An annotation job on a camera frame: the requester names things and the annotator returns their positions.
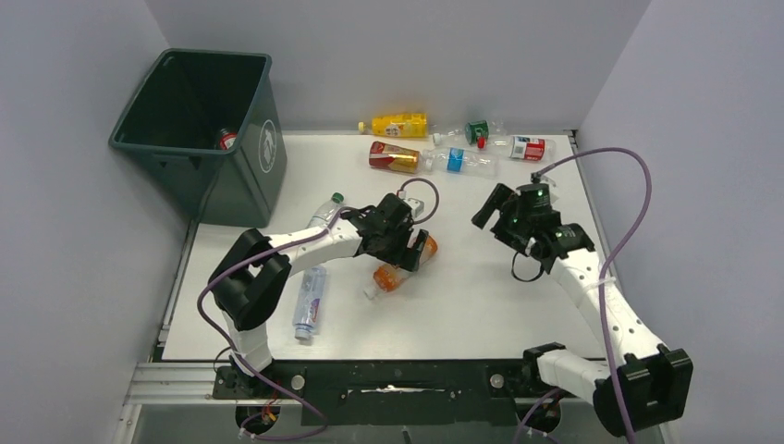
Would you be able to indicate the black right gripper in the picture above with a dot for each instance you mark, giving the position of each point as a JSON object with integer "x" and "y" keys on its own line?
{"x": 506, "y": 201}

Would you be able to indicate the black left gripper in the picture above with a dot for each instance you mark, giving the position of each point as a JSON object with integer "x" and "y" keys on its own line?
{"x": 404, "y": 257}

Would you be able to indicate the clear bottle blue label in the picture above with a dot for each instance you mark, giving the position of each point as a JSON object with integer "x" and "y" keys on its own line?
{"x": 460, "y": 161}

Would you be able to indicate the clear bottle red white label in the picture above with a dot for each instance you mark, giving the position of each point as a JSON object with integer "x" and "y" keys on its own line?
{"x": 226, "y": 138}

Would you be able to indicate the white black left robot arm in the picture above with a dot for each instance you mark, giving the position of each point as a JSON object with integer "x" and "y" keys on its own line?
{"x": 248, "y": 283}

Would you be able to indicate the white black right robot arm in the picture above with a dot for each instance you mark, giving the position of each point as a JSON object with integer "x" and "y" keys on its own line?
{"x": 643, "y": 382}

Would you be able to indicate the dark green plastic bin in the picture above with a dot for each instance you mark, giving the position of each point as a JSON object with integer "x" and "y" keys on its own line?
{"x": 169, "y": 129}

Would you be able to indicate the clear bottle green label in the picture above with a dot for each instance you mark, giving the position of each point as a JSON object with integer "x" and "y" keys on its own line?
{"x": 473, "y": 133}

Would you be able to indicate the green cap water bottle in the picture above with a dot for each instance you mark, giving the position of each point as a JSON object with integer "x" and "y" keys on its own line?
{"x": 326, "y": 211}

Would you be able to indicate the red gold tea bottle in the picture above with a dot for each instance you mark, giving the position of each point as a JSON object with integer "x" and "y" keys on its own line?
{"x": 391, "y": 157}

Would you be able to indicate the yellow juice bottle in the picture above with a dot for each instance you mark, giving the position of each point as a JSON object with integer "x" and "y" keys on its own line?
{"x": 407, "y": 126}

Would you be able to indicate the purple label Ganten bottle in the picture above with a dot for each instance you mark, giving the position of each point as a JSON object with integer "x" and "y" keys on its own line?
{"x": 311, "y": 292}

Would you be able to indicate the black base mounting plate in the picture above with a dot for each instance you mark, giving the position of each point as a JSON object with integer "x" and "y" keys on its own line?
{"x": 392, "y": 392}

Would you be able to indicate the aluminium frame rail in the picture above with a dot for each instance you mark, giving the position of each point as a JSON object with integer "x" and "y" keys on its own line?
{"x": 164, "y": 383}

